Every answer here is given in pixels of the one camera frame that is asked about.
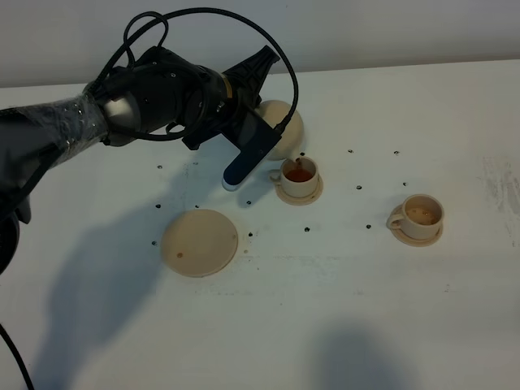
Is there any small saucer under cup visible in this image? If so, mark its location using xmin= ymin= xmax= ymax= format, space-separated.
xmin=386 ymin=205 xmax=444 ymax=247
xmin=275 ymin=175 xmax=323 ymax=206

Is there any large round beige saucer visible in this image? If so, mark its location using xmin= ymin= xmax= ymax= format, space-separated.
xmin=160 ymin=209 xmax=239 ymax=278

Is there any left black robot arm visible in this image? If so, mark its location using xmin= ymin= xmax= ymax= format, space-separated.
xmin=1 ymin=46 xmax=281 ymax=267

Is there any left black braided cable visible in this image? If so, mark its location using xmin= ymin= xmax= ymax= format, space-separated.
xmin=0 ymin=6 xmax=301 ymax=390

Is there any small saucer under centre cup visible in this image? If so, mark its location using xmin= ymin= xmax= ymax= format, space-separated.
xmin=275 ymin=175 xmax=323 ymax=206

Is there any beige ceramic teapot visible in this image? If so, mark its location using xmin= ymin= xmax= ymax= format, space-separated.
xmin=256 ymin=100 xmax=304 ymax=161

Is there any beige teacup near centre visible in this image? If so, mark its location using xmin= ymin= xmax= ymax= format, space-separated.
xmin=268 ymin=156 xmax=319 ymax=197

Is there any beige teacup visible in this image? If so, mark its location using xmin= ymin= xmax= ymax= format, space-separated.
xmin=268 ymin=156 xmax=319 ymax=197
xmin=401 ymin=194 xmax=444 ymax=225

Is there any beige teacup on right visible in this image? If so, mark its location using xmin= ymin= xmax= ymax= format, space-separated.
xmin=401 ymin=194 xmax=444 ymax=225

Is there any small saucer under right cup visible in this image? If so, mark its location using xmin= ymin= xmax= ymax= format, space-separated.
xmin=386 ymin=205 xmax=444 ymax=247

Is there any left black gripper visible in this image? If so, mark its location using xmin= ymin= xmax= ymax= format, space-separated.
xmin=182 ymin=45 xmax=280 ymax=150

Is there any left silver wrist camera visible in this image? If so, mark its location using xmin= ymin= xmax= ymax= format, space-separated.
xmin=222 ymin=110 xmax=282 ymax=191

